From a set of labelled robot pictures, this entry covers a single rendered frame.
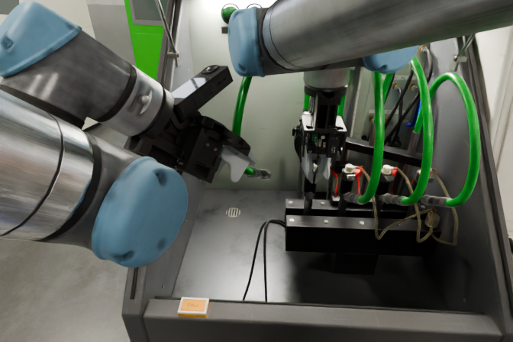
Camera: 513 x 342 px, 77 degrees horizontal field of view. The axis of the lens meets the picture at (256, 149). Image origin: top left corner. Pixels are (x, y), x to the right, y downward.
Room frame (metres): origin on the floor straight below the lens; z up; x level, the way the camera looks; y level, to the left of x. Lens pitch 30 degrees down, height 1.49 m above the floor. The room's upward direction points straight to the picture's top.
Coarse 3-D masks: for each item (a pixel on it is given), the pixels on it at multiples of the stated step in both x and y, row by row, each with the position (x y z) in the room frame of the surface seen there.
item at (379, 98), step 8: (376, 72) 0.51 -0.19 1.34; (376, 80) 0.50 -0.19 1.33; (376, 88) 0.49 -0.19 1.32; (344, 96) 0.73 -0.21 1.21; (376, 96) 0.48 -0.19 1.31; (376, 104) 0.47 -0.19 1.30; (376, 112) 0.47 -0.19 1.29; (384, 112) 0.47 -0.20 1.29; (376, 120) 0.46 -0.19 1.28; (384, 120) 0.46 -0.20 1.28; (376, 128) 0.45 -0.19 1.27; (384, 128) 0.45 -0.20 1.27; (376, 136) 0.44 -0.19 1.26; (376, 144) 0.44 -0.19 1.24; (376, 152) 0.43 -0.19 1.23; (376, 160) 0.43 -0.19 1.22; (376, 168) 0.43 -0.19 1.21; (376, 176) 0.42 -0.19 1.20; (376, 184) 0.42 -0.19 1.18; (368, 192) 0.43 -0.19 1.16; (352, 200) 0.50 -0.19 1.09; (360, 200) 0.45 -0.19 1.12; (368, 200) 0.44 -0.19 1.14
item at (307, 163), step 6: (306, 150) 0.53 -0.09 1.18; (306, 156) 0.52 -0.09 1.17; (312, 156) 0.54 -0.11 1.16; (306, 162) 0.52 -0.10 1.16; (312, 162) 0.54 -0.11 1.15; (306, 168) 0.52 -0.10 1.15; (312, 168) 0.54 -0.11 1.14; (306, 174) 0.51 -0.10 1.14; (312, 174) 0.54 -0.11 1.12; (312, 180) 0.54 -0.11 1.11
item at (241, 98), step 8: (248, 80) 0.48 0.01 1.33; (240, 88) 0.47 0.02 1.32; (248, 88) 0.48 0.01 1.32; (240, 96) 0.47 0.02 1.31; (240, 104) 0.46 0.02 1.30; (304, 104) 0.79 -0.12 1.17; (240, 112) 0.46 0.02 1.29; (240, 120) 0.45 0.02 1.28; (232, 128) 0.45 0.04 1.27; (240, 128) 0.45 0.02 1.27; (248, 168) 0.48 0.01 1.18
